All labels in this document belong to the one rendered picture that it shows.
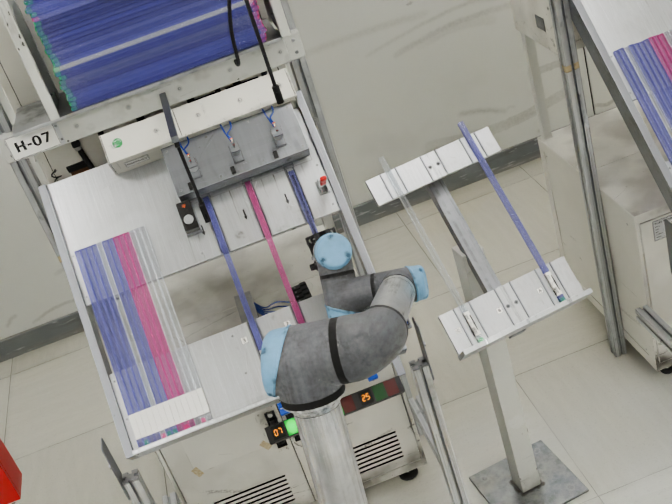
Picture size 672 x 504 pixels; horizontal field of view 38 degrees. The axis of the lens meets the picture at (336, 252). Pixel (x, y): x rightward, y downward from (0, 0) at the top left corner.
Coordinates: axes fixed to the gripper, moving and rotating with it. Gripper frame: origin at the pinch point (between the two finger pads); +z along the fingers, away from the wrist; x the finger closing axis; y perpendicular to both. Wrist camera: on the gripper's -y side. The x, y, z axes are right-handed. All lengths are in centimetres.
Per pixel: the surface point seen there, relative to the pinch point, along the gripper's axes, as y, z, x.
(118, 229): 26, 8, 45
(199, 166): 32.9, 3.3, 20.7
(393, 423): -50, 44, -4
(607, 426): -76, 50, -64
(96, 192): 37, 10, 47
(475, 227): -10, 167, -73
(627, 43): 25, 9, -93
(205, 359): -11.2, -2.0, 35.5
